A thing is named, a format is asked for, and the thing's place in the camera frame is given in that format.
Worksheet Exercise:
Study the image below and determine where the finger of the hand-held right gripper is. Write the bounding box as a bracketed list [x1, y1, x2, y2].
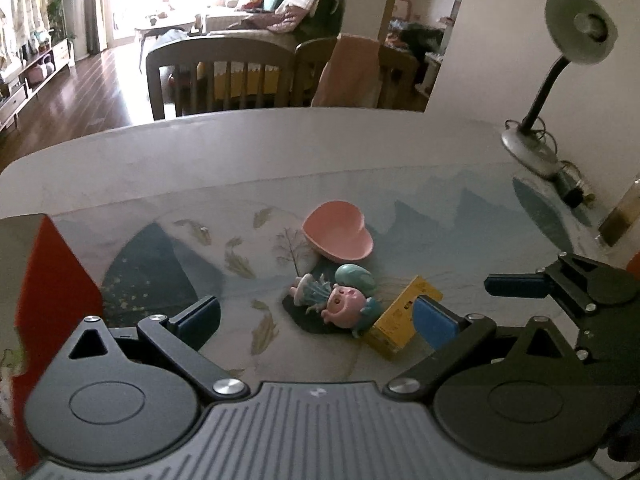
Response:
[484, 252, 601, 317]

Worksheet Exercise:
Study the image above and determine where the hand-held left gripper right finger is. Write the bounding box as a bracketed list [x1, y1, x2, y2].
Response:
[384, 296, 574, 404]

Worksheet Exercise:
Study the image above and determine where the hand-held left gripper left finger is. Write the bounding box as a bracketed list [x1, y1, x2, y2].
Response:
[65, 296, 251, 402]

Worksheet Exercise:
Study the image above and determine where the small yellow box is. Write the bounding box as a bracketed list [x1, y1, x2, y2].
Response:
[361, 275, 444, 361]

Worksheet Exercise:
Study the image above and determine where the pink and teal doll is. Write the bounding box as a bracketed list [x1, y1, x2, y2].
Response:
[290, 263, 386, 339]

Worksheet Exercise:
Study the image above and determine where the red cardboard box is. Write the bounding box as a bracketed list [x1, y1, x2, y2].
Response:
[0, 213, 104, 473]

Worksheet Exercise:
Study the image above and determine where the glass bottle with amber liquid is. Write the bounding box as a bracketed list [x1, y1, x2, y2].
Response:
[597, 177, 640, 247]

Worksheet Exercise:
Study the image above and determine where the black power adapter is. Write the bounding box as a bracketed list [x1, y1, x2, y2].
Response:
[555, 160, 596, 209]

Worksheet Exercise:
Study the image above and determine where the pink heart-shaped bowl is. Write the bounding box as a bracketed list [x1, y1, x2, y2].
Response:
[301, 201, 375, 262]

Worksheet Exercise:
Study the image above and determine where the printed tablecloth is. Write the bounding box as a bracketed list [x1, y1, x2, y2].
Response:
[0, 106, 640, 461]

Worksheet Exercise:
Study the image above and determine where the tan cloth on chair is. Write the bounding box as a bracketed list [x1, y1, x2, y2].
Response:
[312, 34, 384, 110]

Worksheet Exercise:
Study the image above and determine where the dark clutter pile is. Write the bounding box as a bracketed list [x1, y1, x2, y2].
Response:
[390, 20, 447, 54]

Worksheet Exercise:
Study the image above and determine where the wooden slatted chair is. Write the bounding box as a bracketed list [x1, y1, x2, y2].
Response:
[146, 37, 297, 121]

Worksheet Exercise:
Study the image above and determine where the grey desk lamp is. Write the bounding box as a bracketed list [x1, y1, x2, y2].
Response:
[501, 0, 620, 180]

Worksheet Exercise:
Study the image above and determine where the low wooden cabinet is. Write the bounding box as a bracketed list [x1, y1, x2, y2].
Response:
[0, 37, 77, 132]

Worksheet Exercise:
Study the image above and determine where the white coffee table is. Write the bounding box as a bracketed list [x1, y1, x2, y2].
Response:
[134, 12, 202, 69]

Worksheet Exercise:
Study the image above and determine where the sofa with blankets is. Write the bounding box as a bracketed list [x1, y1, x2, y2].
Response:
[200, 0, 347, 44]

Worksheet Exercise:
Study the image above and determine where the potted plant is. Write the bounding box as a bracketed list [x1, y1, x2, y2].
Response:
[47, 0, 77, 44]

